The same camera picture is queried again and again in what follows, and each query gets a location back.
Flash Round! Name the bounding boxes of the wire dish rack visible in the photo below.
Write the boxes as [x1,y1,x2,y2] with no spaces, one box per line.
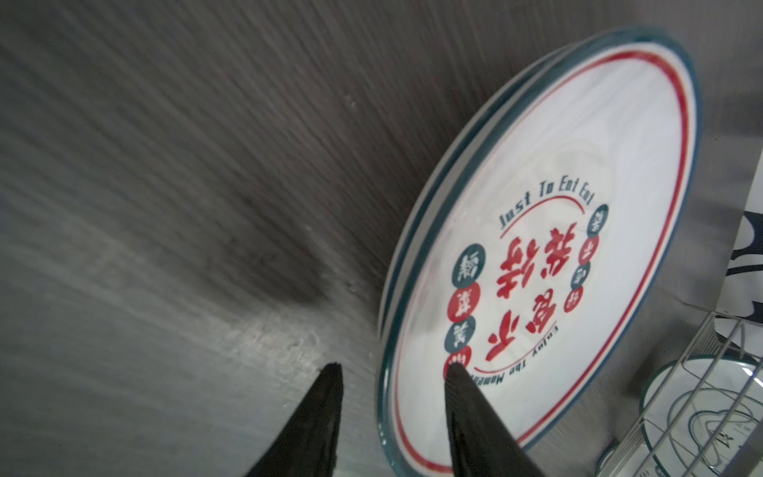
[596,313,762,477]

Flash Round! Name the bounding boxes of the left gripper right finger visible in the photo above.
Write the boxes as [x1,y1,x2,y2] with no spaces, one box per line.
[444,363,542,477]

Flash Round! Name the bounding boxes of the white plate green red rim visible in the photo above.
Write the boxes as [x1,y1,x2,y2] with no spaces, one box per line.
[376,44,573,335]

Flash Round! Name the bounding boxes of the white plate clover front left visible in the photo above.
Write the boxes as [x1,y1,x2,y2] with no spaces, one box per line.
[618,355,762,476]

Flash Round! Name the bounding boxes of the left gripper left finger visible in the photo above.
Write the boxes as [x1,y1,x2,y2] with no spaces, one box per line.
[246,363,344,476]

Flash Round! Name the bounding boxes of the white plate red characters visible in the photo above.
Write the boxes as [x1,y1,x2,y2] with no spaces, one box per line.
[376,27,701,476]

